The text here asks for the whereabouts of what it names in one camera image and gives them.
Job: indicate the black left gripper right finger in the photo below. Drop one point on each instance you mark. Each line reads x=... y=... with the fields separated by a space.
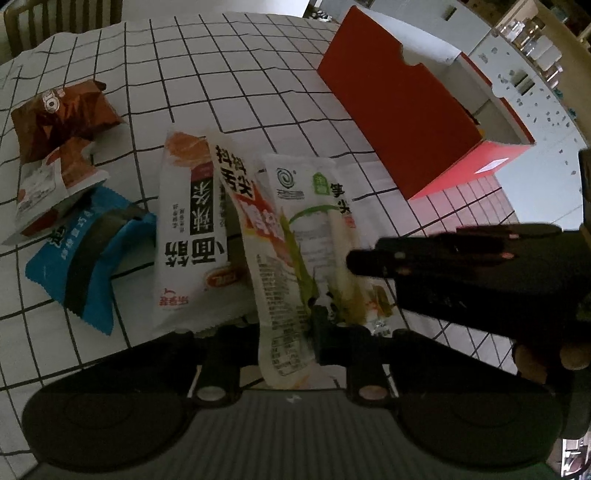
x=362 y=354

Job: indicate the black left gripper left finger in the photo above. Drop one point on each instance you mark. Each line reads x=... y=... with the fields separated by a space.
x=220 y=359

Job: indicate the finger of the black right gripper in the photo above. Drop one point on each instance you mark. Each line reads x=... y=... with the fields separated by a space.
x=456 y=269

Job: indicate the white red printed snack packet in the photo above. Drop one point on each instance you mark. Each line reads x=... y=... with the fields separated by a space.
x=286 y=354

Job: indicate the white noodle snack packet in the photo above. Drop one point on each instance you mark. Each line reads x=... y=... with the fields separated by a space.
x=200 y=281

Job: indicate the bamboo shoot snack packet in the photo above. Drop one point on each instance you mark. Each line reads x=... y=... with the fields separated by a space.
x=320 y=230

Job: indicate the blue black snack packet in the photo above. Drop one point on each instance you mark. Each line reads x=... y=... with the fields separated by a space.
x=75 y=264

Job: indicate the brown snack packet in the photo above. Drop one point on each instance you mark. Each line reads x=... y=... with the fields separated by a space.
x=54 y=116

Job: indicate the red cardboard box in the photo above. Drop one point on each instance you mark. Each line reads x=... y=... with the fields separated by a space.
x=428 y=111

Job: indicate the glass jars on shelf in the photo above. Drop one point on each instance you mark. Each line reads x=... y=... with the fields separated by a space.
x=538 y=48

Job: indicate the white black grid tablecloth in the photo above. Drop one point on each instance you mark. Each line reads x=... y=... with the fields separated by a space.
x=252 y=76

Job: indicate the dark wooden chair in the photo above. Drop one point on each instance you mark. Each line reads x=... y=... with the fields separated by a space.
x=29 y=23

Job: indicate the white storage cabinet wall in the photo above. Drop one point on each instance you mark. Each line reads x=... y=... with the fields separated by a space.
x=544 y=183

